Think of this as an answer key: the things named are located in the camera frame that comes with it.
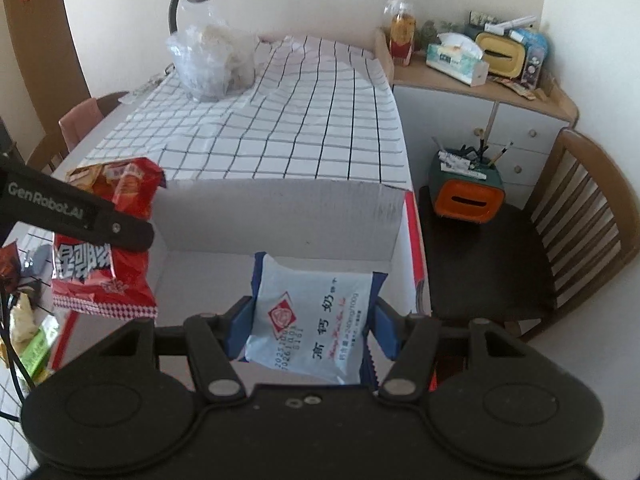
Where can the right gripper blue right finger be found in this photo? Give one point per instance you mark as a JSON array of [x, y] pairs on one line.
[[388, 328]]

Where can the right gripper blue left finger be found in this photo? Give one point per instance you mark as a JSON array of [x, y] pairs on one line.
[[236, 326]]

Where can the white blue biscuit packet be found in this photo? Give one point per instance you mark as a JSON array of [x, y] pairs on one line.
[[311, 323]]

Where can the red cardboard box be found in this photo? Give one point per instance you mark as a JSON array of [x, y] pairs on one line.
[[207, 233]]

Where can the red chips bag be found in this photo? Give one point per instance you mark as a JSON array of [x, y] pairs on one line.
[[107, 275]]

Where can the pale yellow snack bag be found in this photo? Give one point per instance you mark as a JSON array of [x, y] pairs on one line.
[[22, 321]]

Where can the light blue snack packet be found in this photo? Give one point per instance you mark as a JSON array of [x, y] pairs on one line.
[[36, 261]]

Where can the dark red foil snack bag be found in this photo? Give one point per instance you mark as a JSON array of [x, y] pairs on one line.
[[10, 267]]

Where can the green cracker packet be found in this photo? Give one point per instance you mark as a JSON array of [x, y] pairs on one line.
[[37, 353]]

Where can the left wooden chair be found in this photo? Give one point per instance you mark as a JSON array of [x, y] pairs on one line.
[[51, 150]]

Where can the wooden chair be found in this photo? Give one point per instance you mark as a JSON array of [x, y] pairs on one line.
[[51, 150], [539, 263]]

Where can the pink cloth on chair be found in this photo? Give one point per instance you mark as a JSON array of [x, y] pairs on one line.
[[76, 124]]

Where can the brown wooden door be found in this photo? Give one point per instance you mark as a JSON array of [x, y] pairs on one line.
[[46, 56]]

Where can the orange green desk organizer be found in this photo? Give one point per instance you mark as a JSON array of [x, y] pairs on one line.
[[464, 184]]

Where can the right wooden chair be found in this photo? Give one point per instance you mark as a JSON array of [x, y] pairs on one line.
[[539, 263]]

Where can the clear plastic bag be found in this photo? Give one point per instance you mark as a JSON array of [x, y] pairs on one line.
[[212, 58]]

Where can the white wooden sideboard cabinet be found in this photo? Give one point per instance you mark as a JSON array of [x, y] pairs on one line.
[[437, 109]]

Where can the green white tissue box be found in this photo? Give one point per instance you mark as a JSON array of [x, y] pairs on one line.
[[458, 57]]

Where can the blue box on cabinet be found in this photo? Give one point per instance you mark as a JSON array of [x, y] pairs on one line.
[[536, 50]]

